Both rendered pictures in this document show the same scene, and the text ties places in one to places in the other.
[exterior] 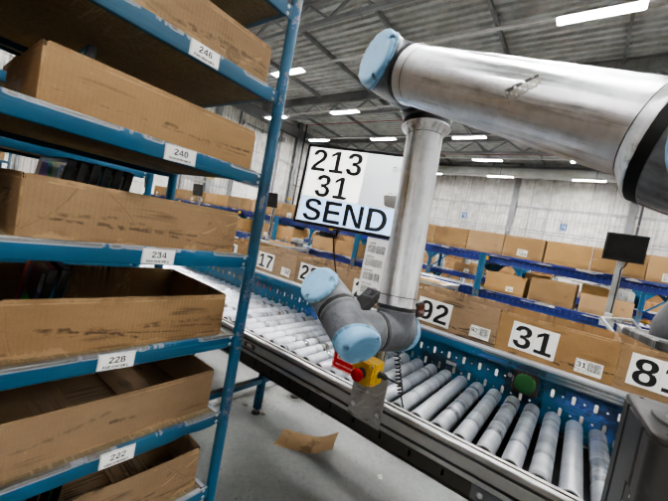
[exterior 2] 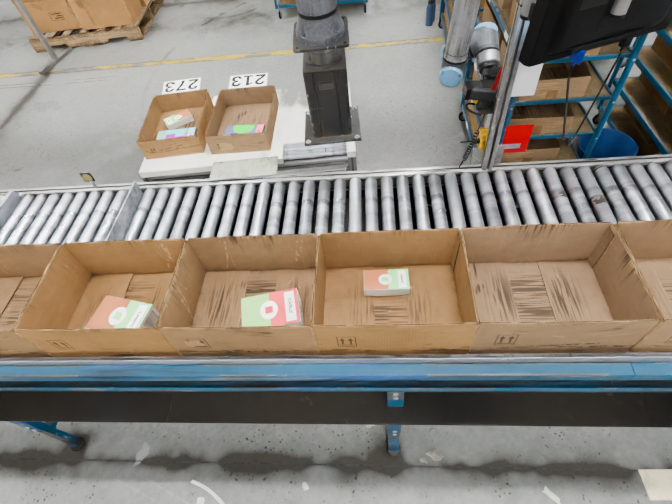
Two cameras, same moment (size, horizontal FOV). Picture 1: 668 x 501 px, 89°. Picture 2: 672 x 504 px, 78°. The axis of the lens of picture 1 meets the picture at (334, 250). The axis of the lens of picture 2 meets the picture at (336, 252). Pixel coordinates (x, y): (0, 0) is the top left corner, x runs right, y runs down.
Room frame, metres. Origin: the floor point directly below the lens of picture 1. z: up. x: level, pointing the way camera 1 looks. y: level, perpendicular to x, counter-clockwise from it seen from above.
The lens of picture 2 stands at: (1.86, -1.36, 1.93)
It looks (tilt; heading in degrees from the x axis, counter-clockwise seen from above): 52 degrees down; 153
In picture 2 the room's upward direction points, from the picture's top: 9 degrees counter-clockwise
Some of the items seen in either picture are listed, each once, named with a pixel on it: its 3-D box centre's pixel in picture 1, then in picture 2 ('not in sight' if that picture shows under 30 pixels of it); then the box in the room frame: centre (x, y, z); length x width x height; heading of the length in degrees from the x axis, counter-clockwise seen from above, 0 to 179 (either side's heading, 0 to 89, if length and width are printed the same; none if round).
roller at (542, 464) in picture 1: (546, 444); (371, 224); (1.00, -0.74, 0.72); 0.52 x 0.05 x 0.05; 144
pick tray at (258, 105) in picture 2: not in sight; (244, 118); (0.13, -0.84, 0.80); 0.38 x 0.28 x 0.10; 144
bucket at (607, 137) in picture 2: not in sight; (598, 164); (1.07, 0.87, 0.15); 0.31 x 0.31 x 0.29
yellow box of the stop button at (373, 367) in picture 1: (377, 376); (478, 138); (0.99, -0.20, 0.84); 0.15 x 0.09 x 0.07; 54
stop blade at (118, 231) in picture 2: not in sight; (121, 228); (0.40, -1.55, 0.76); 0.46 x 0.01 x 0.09; 144
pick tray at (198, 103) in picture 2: not in sight; (178, 123); (-0.07, -1.11, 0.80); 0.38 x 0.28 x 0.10; 149
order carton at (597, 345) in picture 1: (554, 340); (390, 291); (1.39, -0.97, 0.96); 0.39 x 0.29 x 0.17; 54
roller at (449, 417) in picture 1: (460, 406); (440, 221); (1.15, -0.54, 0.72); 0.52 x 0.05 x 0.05; 144
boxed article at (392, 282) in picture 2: not in sight; (386, 282); (1.33, -0.94, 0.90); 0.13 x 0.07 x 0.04; 54
